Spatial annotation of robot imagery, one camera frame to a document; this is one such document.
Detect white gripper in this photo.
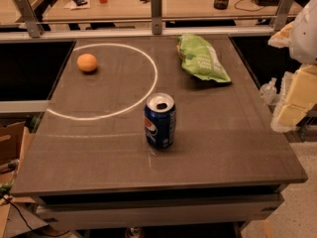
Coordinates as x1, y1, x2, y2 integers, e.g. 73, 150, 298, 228
268, 0, 317, 133

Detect blue pepsi can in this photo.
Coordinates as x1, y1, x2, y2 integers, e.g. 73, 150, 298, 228
144, 93, 176, 149

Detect green rice chip bag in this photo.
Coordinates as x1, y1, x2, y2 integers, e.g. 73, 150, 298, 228
176, 34, 231, 83

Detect clear sanitizer bottle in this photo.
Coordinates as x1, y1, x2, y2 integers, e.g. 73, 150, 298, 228
260, 77, 277, 104

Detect black mesh pen cup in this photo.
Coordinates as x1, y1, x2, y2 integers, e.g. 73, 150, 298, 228
214, 0, 230, 10

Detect orange fruit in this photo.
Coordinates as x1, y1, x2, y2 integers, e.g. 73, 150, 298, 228
77, 54, 98, 72

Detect cardboard box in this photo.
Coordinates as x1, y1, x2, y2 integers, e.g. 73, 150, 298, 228
0, 122, 34, 183

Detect right metal bracket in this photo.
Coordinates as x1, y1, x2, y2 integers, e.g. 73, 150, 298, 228
269, 0, 294, 32

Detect metal bracket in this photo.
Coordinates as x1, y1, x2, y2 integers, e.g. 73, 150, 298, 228
151, 0, 162, 35
14, 0, 44, 38
269, 0, 294, 32

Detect black cable on desk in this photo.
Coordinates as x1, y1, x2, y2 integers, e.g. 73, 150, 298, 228
233, 0, 268, 13

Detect middle metal bracket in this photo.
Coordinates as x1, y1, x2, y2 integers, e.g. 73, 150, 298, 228
151, 0, 162, 35

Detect white table drawer frame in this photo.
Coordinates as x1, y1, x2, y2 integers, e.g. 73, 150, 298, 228
37, 185, 283, 230

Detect left metal bracket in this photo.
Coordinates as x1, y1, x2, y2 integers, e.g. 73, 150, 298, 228
14, 0, 44, 38

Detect black cable on floor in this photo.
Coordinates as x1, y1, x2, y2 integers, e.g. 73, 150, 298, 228
0, 195, 72, 238

